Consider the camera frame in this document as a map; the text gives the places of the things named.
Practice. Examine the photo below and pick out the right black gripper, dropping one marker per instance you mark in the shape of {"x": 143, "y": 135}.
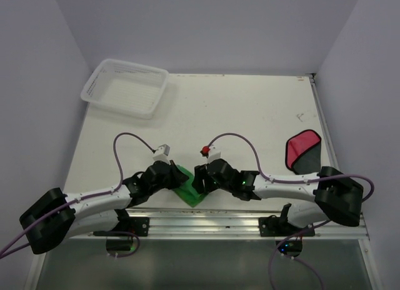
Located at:
{"x": 200, "y": 175}

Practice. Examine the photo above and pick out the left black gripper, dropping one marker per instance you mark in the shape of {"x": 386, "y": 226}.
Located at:
{"x": 179, "y": 177}

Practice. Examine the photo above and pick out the green microfiber towel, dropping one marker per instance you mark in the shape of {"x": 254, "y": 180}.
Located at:
{"x": 186, "y": 192}

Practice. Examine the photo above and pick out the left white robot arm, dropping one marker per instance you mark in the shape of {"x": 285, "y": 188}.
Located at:
{"x": 57, "y": 216}

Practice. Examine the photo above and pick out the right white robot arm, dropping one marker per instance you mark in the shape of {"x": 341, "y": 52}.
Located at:
{"x": 326, "y": 195}

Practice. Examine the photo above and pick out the white plastic basket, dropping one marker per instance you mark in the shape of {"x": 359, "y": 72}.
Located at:
{"x": 126, "y": 87}

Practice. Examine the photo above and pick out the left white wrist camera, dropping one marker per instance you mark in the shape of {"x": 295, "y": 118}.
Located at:
{"x": 162, "y": 153}

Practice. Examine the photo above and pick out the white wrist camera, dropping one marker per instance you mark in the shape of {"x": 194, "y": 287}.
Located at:
{"x": 162, "y": 153}
{"x": 211, "y": 153}

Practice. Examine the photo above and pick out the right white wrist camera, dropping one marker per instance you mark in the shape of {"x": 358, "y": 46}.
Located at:
{"x": 211, "y": 153}

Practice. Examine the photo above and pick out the aluminium mounting rail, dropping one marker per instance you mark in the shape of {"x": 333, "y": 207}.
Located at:
{"x": 203, "y": 224}

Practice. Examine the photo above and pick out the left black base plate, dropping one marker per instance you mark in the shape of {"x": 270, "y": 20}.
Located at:
{"x": 138, "y": 226}

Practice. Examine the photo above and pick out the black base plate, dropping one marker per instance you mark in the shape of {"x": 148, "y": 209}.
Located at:
{"x": 138, "y": 226}
{"x": 273, "y": 226}

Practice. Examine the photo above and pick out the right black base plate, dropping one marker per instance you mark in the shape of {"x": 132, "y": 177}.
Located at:
{"x": 273, "y": 226}

